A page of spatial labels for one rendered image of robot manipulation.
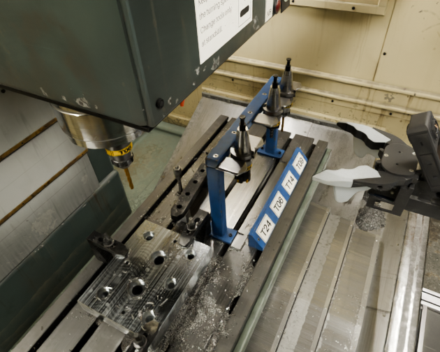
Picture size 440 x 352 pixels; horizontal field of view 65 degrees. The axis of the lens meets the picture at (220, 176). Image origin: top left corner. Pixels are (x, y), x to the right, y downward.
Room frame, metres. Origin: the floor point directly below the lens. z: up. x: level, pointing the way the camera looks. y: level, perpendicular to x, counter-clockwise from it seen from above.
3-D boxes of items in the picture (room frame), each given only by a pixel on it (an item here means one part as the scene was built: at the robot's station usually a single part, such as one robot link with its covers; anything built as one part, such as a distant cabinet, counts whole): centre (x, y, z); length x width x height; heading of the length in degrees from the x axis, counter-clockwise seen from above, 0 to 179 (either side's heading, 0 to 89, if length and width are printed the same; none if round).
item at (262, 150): (1.06, -0.21, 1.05); 0.10 x 0.05 x 0.30; 60
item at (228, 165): (0.65, -0.04, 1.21); 0.07 x 0.05 x 0.01; 60
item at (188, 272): (0.50, 0.21, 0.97); 0.29 x 0.23 x 0.05; 150
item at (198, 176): (0.83, 0.10, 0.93); 0.26 x 0.05 x 0.06; 155
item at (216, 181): (0.68, 0.01, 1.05); 0.10 x 0.05 x 0.30; 60
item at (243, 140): (0.70, -0.06, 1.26); 0.04 x 0.04 x 0.07
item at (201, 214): (0.63, 0.09, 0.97); 0.13 x 0.03 x 0.15; 150
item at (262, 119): (0.84, -0.15, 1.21); 0.07 x 0.05 x 0.01; 60
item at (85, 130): (0.52, 0.19, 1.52); 0.16 x 0.16 x 0.12
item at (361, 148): (0.46, -0.24, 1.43); 0.09 x 0.03 x 0.06; 24
